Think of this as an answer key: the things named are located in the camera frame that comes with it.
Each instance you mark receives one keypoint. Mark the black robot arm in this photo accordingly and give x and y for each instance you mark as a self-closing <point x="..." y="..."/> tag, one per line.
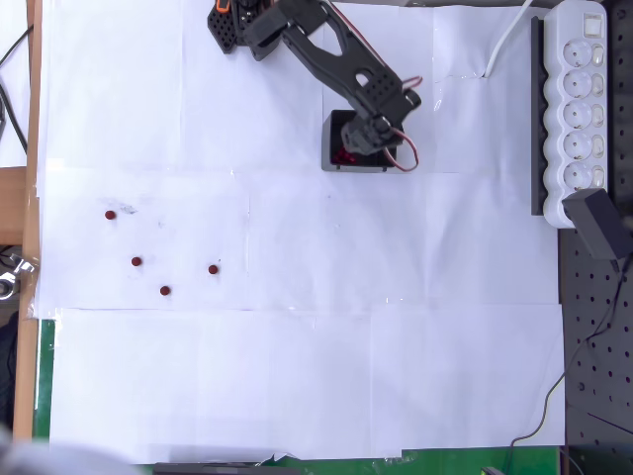
<point x="326" y="54"/>

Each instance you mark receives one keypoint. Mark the black fabric object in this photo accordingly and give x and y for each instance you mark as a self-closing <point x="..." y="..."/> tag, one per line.
<point x="6" y="376"/>

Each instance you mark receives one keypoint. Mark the white paper table cover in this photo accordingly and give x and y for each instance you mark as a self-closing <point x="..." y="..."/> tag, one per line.
<point x="346" y="371"/>

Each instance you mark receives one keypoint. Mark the black power adapter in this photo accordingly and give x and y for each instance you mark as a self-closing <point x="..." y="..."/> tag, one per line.
<point x="591" y="222"/>

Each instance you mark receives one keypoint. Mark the black open box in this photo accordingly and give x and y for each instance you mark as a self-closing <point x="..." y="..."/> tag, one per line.
<point x="327" y="148"/>

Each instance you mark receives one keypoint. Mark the blurred grey object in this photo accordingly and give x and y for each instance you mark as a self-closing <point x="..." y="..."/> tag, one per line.
<point x="29" y="457"/>

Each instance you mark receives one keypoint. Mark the silver metal clamp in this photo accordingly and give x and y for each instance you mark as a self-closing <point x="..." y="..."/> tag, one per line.
<point x="21" y="265"/>

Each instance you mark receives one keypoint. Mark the black pegboard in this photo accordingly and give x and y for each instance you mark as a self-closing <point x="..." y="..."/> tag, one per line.
<point x="598" y="346"/>

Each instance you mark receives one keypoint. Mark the green mat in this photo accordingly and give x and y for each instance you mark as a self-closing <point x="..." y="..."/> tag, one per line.
<point x="44" y="376"/>

